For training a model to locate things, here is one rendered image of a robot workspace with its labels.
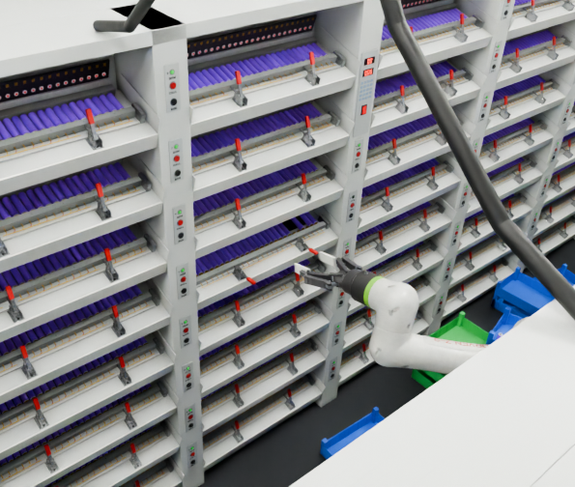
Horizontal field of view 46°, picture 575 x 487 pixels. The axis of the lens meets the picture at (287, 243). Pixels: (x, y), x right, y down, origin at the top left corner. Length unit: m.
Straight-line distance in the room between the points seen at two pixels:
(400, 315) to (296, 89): 0.71
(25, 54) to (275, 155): 0.84
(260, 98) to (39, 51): 0.66
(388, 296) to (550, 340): 1.00
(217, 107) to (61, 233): 0.52
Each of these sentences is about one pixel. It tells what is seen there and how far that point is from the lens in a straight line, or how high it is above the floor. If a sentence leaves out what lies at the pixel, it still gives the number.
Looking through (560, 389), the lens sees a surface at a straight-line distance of 0.81.
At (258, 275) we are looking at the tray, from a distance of 2.25.
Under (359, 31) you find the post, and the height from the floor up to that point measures 1.63.
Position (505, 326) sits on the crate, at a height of 0.40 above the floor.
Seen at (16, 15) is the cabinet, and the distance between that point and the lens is 1.81.
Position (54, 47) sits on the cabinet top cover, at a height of 1.75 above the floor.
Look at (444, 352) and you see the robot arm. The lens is 1.90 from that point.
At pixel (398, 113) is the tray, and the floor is 1.30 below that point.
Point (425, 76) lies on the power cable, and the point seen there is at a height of 1.95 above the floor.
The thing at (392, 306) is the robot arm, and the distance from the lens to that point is 1.82.
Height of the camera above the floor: 2.26
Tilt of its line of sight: 35 degrees down
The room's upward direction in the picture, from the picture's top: 3 degrees clockwise
